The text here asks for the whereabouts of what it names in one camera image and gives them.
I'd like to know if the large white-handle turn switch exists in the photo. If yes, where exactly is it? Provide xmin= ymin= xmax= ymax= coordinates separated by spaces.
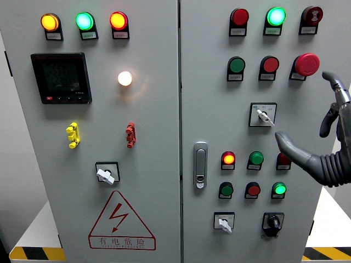
xmin=248 ymin=102 xmax=278 ymax=128

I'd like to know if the small dark red lamp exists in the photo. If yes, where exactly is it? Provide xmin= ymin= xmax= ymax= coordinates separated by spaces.
xmin=276 ymin=152 xmax=292 ymax=166

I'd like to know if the small lit green lamp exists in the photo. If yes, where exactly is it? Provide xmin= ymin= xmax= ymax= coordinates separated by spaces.
xmin=271 ymin=181 xmax=287 ymax=197

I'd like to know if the small unlit green lamp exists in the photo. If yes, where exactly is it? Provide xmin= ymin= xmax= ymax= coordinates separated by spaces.
xmin=248 ymin=151 xmax=264 ymax=166

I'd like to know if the small red push button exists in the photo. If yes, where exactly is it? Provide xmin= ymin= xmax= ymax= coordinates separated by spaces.
xmin=245 ymin=181 xmax=262 ymax=197

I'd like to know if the black yellow striped tape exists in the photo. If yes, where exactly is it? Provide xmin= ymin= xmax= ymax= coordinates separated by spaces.
xmin=9 ymin=246 xmax=66 ymax=261
xmin=301 ymin=247 xmax=351 ymax=261

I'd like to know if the small lit red lamp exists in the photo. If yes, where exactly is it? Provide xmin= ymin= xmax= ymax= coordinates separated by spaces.
xmin=221 ymin=151 xmax=236 ymax=166

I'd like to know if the small green push button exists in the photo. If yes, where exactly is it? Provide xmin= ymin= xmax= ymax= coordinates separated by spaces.
xmin=219 ymin=181 xmax=234 ymax=197

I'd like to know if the large red stop button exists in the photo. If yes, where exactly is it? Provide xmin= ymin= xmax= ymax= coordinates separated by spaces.
xmin=293 ymin=53 xmax=321 ymax=77

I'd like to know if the large red push button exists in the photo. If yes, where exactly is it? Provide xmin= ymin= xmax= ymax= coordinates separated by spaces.
xmin=260 ymin=55 xmax=280 ymax=74

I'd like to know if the silver door lock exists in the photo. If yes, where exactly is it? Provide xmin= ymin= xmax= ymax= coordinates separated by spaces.
xmin=193 ymin=141 xmax=208 ymax=190

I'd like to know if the pale grey door with lock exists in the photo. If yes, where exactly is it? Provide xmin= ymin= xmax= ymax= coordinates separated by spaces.
xmin=179 ymin=0 xmax=351 ymax=263

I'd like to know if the large green push button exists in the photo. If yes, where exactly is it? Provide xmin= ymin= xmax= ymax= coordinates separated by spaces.
xmin=228 ymin=56 xmax=246 ymax=74

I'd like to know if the dark red buzzer lamp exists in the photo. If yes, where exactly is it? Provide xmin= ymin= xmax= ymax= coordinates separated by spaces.
xmin=301 ymin=5 xmax=324 ymax=24

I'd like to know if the large green lamp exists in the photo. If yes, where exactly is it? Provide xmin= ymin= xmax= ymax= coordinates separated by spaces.
xmin=75 ymin=12 xmax=95 ymax=31
xmin=266 ymin=7 xmax=287 ymax=27

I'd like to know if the large unlit red lamp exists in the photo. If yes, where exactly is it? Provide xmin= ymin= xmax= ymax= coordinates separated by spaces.
xmin=230 ymin=8 xmax=250 ymax=27

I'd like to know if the pale grey door with display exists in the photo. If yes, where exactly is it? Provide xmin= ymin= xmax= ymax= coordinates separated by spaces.
xmin=0 ymin=0 xmax=182 ymax=263

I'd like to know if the red warning triangle sticker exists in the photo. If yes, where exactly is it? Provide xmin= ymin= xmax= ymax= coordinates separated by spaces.
xmin=88 ymin=190 xmax=157 ymax=251

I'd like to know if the white lamp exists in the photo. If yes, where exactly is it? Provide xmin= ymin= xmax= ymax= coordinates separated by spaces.
xmin=117 ymin=71 xmax=133 ymax=87

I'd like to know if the large lit red lamp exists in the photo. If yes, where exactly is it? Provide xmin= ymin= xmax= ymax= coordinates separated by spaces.
xmin=109 ymin=11 xmax=129 ymax=31

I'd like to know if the black display meter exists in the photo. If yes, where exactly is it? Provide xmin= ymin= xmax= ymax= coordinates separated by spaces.
xmin=30 ymin=52 xmax=93 ymax=105

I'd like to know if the large yellow lamp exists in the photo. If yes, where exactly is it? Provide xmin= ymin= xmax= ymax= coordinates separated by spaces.
xmin=40 ymin=13 xmax=60 ymax=32

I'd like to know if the black-handle turn switch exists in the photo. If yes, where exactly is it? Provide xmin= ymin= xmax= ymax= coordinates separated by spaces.
xmin=261 ymin=212 xmax=285 ymax=238

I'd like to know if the small white-handle turn switch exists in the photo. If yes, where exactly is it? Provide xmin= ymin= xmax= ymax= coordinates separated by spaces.
xmin=213 ymin=211 xmax=235 ymax=234

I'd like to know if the small red handle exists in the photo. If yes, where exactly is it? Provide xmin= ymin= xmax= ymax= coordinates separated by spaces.
xmin=126 ymin=122 xmax=137 ymax=149

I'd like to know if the plain-plate white-handle turn switch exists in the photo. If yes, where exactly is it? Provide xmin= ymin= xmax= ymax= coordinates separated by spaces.
xmin=95 ymin=161 xmax=121 ymax=186

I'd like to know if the small yellow handle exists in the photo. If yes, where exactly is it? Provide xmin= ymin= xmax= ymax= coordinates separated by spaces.
xmin=65 ymin=122 xmax=81 ymax=149

